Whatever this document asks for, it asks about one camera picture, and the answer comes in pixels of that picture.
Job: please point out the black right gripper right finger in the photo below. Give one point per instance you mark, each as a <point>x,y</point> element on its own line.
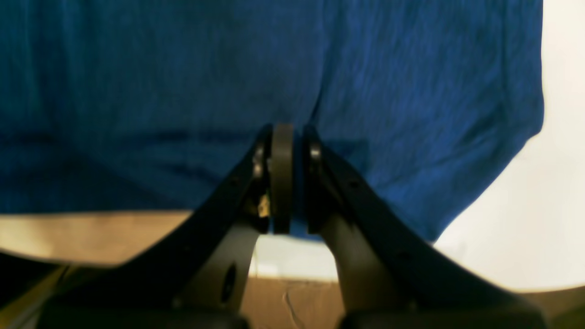
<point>389,277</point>

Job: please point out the dark blue t-shirt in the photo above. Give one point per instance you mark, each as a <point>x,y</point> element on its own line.
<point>147,104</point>

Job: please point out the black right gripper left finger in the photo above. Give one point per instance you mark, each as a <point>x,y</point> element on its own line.
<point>194,278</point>

